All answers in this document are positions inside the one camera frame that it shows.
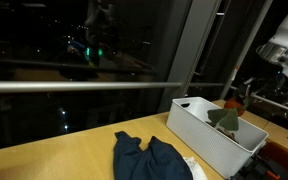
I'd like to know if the white towel cloth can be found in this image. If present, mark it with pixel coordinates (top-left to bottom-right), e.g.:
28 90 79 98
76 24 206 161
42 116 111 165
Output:
182 156 208 180

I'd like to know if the plush carrot toy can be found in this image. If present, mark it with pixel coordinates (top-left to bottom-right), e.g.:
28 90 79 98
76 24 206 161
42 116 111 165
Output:
206 95 250 132

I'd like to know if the short metal handrail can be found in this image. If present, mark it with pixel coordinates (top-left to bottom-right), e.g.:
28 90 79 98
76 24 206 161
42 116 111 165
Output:
250 93 288 117

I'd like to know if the long metal handrail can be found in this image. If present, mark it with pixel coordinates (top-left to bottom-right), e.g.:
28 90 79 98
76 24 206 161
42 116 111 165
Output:
0 81 183 94

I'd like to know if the thin slanted window bar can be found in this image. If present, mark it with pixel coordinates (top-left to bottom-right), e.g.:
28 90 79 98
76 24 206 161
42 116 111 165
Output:
219 0 274 100

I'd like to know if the dark blue cloth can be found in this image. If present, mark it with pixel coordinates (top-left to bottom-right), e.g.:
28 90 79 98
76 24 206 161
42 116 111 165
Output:
112 130 194 180

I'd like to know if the white plastic basket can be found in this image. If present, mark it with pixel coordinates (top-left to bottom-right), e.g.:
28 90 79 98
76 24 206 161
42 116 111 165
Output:
165 96 270 180

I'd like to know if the black clamp orange handle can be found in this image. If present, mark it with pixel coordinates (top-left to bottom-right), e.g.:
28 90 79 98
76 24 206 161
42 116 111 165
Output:
230 148 288 180

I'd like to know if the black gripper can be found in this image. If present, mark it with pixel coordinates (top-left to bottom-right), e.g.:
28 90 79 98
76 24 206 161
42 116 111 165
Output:
242 63 283 96

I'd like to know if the grey window mullion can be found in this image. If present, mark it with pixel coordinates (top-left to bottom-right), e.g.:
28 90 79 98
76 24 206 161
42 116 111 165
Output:
157 0 222 113

